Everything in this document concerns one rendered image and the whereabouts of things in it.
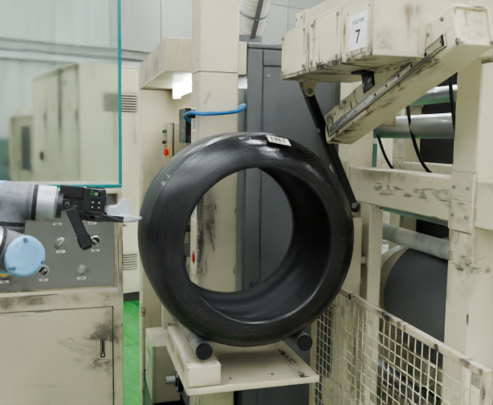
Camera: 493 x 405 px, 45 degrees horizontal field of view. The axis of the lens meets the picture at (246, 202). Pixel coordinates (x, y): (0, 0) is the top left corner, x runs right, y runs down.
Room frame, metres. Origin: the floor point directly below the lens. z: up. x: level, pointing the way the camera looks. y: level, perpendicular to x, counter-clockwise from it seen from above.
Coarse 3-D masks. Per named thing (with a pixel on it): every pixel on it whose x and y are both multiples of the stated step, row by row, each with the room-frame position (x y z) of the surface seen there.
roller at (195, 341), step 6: (180, 324) 1.71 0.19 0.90; (186, 330) 1.62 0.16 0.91; (186, 336) 1.60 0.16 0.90; (192, 336) 1.56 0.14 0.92; (198, 336) 1.54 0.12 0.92; (192, 342) 1.53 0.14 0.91; (198, 342) 1.50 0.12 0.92; (204, 342) 1.49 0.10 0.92; (192, 348) 1.53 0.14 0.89; (198, 348) 1.48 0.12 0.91; (204, 348) 1.48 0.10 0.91; (210, 348) 1.49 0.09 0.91; (198, 354) 1.48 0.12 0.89; (204, 354) 1.48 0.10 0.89; (210, 354) 1.49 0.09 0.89
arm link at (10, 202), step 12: (0, 192) 1.40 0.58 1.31; (12, 192) 1.41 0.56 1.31; (24, 192) 1.42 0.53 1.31; (36, 192) 1.43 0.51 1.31; (0, 204) 1.40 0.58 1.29; (12, 204) 1.40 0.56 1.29; (24, 204) 1.41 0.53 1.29; (0, 216) 1.39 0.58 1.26; (12, 216) 1.40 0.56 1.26; (24, 216) 1.42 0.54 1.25
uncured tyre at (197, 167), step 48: (192, 144) 1.66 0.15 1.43; (240, 144) 1.50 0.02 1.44; (192, 192) 1.45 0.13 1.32; (288, 192) 1.81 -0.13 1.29; (336, 192) 1.56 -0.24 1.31; (144, 240) 1.48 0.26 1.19; (336, 240) 1.55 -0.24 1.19; (192, 288) 1.45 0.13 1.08; (288, 288) 1.79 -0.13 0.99; (336, 288) 1.57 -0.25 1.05; (240, 336) 1.49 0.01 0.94; (288, 336) 1.55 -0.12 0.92
